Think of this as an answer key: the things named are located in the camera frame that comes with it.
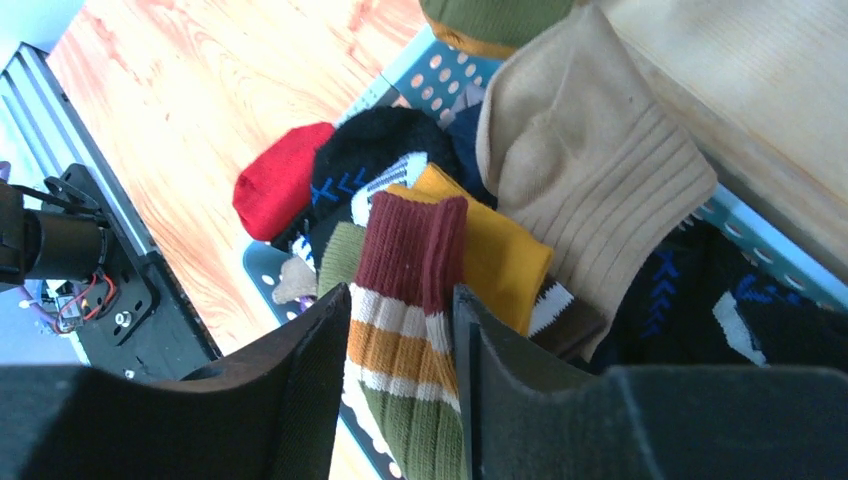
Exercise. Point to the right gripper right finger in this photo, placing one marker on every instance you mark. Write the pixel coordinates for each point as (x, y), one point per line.
(529, 415)

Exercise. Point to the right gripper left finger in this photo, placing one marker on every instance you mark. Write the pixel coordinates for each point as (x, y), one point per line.
(267, 411)

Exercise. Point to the olive green sock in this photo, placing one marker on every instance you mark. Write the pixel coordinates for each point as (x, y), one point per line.
(493, 28)

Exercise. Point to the black mounting base plate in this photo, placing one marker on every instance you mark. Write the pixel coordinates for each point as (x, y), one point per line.
(129, 316)

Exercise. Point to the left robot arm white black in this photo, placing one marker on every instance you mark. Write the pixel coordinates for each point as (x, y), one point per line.
(46, 238)

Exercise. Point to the wooden rack frame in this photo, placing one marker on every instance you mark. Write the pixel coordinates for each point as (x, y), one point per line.
(762, 85)

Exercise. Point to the red sock in basket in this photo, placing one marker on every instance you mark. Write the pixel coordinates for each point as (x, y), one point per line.
(275, 187)

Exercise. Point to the black sock in basket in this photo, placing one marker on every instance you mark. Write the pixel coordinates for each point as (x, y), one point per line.
(359, 151)

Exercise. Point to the mustard yellow sock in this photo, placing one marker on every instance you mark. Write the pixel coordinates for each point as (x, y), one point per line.
(502, 262)

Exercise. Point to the beige sock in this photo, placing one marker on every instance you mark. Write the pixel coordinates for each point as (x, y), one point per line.
(578, 151)

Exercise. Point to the blue sock basket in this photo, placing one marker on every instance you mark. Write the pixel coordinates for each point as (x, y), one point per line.
(768, 285)

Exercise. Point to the striped olive sock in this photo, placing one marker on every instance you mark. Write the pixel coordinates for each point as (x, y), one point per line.
(399, 347)

